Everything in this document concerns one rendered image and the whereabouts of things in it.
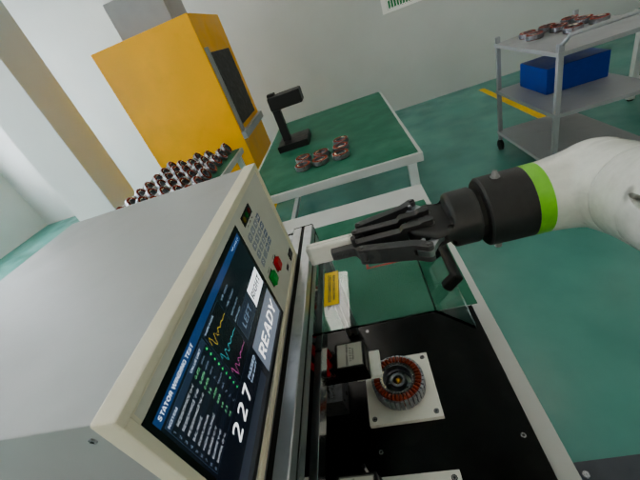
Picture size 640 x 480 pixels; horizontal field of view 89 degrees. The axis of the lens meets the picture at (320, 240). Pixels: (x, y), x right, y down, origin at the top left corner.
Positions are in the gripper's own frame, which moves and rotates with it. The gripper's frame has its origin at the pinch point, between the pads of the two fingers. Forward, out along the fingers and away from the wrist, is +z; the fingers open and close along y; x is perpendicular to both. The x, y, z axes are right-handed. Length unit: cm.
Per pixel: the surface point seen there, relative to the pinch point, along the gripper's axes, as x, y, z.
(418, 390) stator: -39.0, 0.3, -6.4
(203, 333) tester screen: 7.2, -19.0, 10.1
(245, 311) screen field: 2.1, -11.5, 10.2
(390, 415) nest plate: -42.3, -2.3, 0.4
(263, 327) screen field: -2.6, -9.9, 10.2
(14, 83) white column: 74, 275, 277
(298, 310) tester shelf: -8.9, -1.6, 8.4
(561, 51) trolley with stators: -29, 183, -128
